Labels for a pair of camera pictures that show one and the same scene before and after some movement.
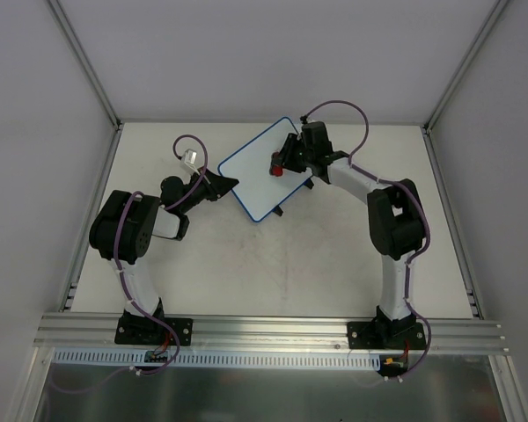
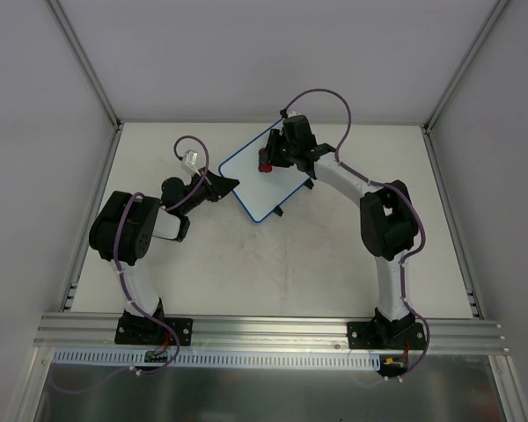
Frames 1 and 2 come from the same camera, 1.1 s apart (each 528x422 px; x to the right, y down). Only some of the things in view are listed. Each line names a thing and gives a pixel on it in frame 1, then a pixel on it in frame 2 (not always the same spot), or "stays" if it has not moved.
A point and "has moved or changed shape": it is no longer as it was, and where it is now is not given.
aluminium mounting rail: (269, 336) stays
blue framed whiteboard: (258, 191) stays
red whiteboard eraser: (276, 167) has moved or changed shape
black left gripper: (211, 185) stays
